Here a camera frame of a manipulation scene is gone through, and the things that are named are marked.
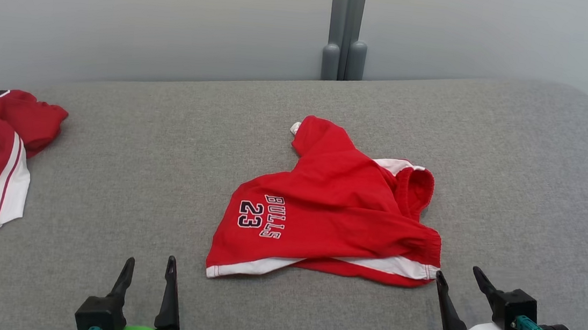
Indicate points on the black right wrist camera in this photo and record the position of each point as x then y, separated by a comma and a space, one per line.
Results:
515, 307

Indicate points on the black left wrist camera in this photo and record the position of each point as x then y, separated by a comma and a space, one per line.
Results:
99, 313

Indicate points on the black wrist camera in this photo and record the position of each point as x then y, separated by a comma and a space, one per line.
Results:
515, 307
99, 313

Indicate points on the red Bulls shorts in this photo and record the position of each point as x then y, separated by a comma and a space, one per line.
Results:
333, 201

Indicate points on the grey partition post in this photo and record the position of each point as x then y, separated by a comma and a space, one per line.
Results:
346, 30

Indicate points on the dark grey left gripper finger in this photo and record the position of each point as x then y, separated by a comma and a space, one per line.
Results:
122, 280
169, 304

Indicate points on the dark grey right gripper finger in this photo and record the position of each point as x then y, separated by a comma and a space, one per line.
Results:
485, 284
449, 315

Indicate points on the grey fabric sofa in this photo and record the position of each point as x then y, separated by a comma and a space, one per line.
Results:
163, 174

